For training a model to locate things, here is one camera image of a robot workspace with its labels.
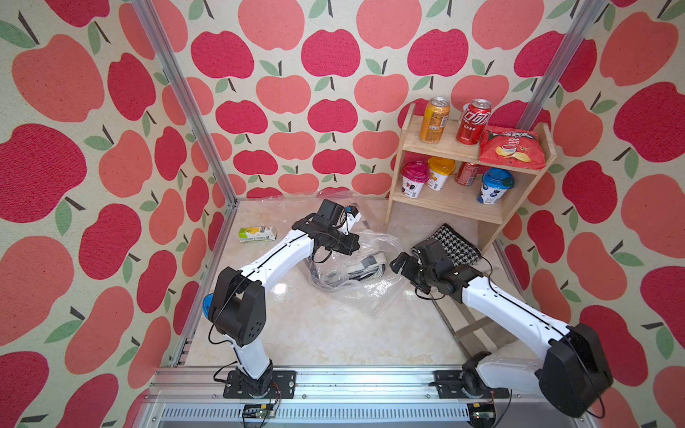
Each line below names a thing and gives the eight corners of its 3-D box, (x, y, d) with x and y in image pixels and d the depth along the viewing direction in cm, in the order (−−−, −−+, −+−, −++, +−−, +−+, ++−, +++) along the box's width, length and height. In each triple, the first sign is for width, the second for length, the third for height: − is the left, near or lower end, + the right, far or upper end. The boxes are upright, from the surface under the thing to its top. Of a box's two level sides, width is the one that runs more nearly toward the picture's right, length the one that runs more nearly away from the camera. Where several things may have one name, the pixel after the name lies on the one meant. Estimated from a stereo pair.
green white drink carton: (240, 244, 108) (236, 236, 104) (244, 234, 112) (240, 226, 108) (275, 244, 108) (272, 236, 104) (277, 234, 112) (274, 226, 108)
